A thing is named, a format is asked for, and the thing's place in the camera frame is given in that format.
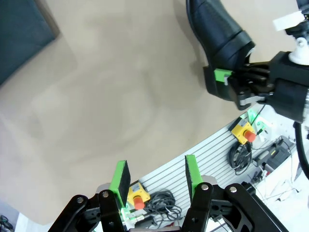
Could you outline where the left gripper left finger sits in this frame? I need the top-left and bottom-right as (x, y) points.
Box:
(47, 159), (132, 232)

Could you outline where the black power adapter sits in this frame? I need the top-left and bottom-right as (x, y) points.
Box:
(253, 141), (292, 171)

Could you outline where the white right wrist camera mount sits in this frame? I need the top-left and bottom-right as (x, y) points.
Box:
(272, 11), (309, 66)

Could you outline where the aluminium slotted table frame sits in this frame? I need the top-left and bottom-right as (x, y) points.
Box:
(139, 115), (242, 218)

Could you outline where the dark leather dress shoe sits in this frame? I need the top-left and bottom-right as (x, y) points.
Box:
(185, 0), (257, 103)

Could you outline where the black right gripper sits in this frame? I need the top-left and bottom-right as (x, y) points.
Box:
(213, 50), (309, 124)

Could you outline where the coiled black cable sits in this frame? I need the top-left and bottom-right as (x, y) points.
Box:
(144, 190), (183, 221)
(228, 141), (253, 176)

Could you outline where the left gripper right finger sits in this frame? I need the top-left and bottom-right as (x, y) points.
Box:
(184, 154), (288, 232)

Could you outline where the white socket with green light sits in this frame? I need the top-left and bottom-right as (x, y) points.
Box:
(121, 207), (136, 223)
(255, 117), (275, 143)

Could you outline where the black right arm cable sleeve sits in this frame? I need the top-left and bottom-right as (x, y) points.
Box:
(293, 121), (309, 181)

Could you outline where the yellow emergency stop button box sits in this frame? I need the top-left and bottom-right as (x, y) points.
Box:
(127, 183), (151, 210)
(231, 117), (257, 145)

